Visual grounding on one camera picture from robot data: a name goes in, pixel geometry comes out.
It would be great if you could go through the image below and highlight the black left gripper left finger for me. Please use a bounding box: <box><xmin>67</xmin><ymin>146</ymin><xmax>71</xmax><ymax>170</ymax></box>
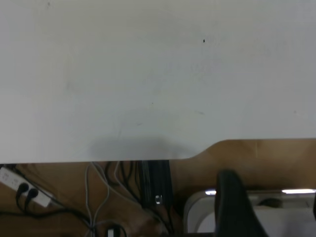
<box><xmin>214</xmin><ymin>169</ymin><xmax>269</xmax><ymax>237</ymax></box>

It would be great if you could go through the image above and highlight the white plastic bin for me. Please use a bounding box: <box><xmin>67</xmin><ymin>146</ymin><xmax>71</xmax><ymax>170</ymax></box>
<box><xmin>183</xmin><ymin>189</ymin><xmax>316</xmax><ymax>234</ymax></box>

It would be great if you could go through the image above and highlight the small black white connector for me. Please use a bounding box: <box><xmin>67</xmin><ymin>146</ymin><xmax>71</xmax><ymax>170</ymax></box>
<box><xmin>106</xmin><ymin>223</ymin><xmax>126</xmax><ymax>237</ymax></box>

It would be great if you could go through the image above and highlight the black power plug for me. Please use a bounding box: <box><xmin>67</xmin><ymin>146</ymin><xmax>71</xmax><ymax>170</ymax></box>
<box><xmin>16</xmin><ymin>182</ymin><xmax>30</xmax><ymax>198</ymax></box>
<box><xmin>24</xmin><ymin>188</ymin><xmax>40</xmax><ymax>205</ymax></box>

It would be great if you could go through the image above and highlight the white power strip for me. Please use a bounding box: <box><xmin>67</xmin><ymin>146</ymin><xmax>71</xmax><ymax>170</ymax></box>
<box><xmin>0</xmin><ymin>166</ymin><xmax>54</xmax><ymax>208</ymax></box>

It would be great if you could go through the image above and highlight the black metal frame post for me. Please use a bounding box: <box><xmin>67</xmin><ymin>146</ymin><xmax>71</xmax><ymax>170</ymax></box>
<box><xmin>138</xmin><ymin>159</ymin><xmax>173</xmax><ymax>237</ymax></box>

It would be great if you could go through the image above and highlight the grey cable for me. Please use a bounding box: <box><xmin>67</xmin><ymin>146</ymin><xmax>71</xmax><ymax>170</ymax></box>
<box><xmin>114</xmin><ymin>160</ymin><xmax>143</xmax><ymax>205</ymax></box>
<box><xmin>85</xmin><ymin>161</ymin><xmax>99</xmax><ymax>237</ymax></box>
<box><xmin>92</xmin><ymin>161</ymin><xmax>111</xmax><ymax>230</ymax></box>

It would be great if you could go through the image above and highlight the black cable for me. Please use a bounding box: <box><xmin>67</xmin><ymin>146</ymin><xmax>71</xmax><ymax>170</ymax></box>
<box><xmin>0</xmin><ymin>195</ymin><xmax>92</xmax><ymax>229</ymax></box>

